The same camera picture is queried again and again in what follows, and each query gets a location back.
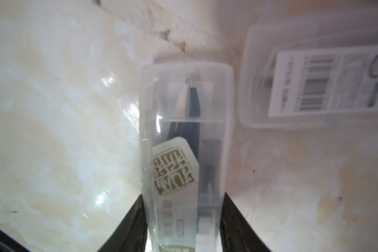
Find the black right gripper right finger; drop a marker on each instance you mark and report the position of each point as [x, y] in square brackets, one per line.
[236, 233]

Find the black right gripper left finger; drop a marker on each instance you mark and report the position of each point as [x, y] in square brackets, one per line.
[131, 233]

